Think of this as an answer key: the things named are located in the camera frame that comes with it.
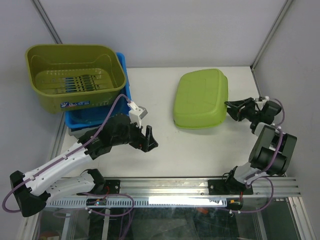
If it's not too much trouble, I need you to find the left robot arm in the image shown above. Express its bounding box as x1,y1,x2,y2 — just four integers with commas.
9,114,159,217

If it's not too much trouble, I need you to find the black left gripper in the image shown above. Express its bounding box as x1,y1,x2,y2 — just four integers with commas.
112,118,158,152

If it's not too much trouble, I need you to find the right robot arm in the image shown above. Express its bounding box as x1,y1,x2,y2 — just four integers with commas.
221,96,297,194

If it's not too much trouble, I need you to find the white slotted cable duct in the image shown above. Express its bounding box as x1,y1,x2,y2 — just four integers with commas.
47,196,227,209

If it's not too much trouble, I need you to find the olive green slotted basket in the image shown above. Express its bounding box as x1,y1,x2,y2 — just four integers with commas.
25,44,127,114

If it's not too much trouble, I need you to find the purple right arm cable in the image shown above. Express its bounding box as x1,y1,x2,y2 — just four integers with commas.
228,97,286,215

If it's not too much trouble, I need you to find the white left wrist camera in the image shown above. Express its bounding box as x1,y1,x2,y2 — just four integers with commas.
127,100,148,129

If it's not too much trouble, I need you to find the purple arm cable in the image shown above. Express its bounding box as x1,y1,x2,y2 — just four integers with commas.
1,94,132,213
228,97,286,215

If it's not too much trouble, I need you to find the blue plastic bin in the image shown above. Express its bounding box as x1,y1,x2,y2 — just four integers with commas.
65,52,132,129

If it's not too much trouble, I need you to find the grey plastic crate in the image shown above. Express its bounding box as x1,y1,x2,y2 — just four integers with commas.
68,128,88,138

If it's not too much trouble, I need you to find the aluminium rail frame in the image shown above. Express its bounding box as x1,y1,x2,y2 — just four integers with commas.
44,117,300,201

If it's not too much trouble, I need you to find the bright green plastic tub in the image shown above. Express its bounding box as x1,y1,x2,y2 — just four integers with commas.
173,68,229,129

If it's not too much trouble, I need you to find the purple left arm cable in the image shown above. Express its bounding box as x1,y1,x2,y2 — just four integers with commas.
1,94,132,213

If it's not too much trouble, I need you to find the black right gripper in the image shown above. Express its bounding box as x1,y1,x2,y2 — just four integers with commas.
223,96,261,121

